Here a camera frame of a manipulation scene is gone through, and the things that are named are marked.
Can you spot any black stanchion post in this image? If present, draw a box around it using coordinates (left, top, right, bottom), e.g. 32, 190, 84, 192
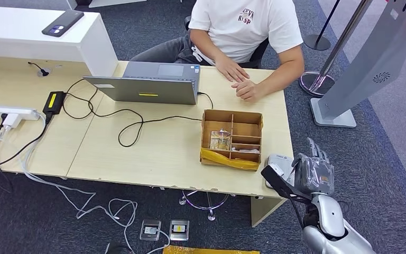
302, 0, 342, 51

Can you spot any chrome stool base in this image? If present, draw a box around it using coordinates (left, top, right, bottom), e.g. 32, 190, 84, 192
178, 190, 230, 222

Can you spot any person's left hand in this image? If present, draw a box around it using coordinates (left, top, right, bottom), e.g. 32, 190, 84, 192
230, 79, 265, 103

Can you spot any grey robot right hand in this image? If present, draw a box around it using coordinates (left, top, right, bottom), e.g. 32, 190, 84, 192
292, 137, 335, 197

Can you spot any white base board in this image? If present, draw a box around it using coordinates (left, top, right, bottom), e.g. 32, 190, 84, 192
88, 0, 147, 8

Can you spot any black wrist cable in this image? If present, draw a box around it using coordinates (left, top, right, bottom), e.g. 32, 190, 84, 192
289, 196, 307, 230

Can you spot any black smartphone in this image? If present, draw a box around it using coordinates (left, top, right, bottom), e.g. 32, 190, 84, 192
42, 10, 85, 38

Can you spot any grey card reader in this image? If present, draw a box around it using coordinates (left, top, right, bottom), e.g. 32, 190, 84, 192
265, 153, 297, 190

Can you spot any room key card pack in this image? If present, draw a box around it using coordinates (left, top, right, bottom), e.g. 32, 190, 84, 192
210, 129, 233, 151

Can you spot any white charger plug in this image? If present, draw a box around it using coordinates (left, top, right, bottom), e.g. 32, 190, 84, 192
0, 113, 22, 131

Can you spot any person's right hand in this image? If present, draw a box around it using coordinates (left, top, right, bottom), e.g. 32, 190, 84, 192
214, 56, 251, 84

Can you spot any person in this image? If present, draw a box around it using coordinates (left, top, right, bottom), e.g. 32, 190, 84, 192
129, 0, 305, 103

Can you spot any wooden divided organizer box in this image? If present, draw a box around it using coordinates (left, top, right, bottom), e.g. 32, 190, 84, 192
199, 109, 264, 172

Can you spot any thick white power cord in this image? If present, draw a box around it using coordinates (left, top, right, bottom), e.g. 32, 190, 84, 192
20, 111, 171, 254

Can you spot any black office chair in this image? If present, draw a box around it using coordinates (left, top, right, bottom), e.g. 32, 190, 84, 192
184, 15, 270, 69

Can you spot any floor socket with white plug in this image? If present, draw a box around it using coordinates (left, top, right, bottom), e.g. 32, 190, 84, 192
139, 219, 162, 242

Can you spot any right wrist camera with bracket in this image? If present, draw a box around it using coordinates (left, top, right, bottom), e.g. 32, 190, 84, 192
261, 162, 312, 205

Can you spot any white counter shelf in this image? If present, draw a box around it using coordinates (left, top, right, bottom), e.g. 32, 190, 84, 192
0, 5, 118, 77

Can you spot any grey kiosk stand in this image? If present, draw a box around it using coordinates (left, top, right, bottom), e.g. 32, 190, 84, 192
309, 0, 406, 129

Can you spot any black laptop power adapter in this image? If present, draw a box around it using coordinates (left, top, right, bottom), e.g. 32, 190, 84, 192
43, 91, 67, 116

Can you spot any black plug with cable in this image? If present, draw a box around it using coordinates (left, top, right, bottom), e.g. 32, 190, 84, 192
0, 113, 15, 194

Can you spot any black cable in desk grommet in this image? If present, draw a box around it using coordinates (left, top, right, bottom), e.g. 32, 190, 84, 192
27, 61, 51, 78

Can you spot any grey laptop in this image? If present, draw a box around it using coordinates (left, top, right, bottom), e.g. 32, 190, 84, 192
83, 61, 201, 106

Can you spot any chrome stanchion post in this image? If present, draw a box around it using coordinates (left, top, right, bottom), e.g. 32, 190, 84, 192
299, 0, 374, 98

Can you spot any yellow taped board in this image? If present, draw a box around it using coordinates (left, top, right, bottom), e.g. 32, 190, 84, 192
162, 245, 261, 254

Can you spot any black laptop charger cable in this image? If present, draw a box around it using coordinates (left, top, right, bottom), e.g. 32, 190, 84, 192
62, 78, 214, 148

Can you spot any white power strip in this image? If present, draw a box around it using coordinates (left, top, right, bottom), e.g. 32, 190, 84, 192
0, 105, 42, 122

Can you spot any floor socket with yellow label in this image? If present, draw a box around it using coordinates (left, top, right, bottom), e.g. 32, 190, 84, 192
169, 220, 190, 242

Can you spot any thin white charging cable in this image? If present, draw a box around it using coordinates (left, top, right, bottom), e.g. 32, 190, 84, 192
75, 198, 138, 251

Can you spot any black adapter mains cable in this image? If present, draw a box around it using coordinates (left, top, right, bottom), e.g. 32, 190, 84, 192
0, 112, 54, 173

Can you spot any wooden desk side panel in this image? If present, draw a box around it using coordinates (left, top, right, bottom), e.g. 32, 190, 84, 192
250, 195, 288, 228

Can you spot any black floor object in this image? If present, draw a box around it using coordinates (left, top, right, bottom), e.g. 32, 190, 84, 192
104, 241, 135, 254

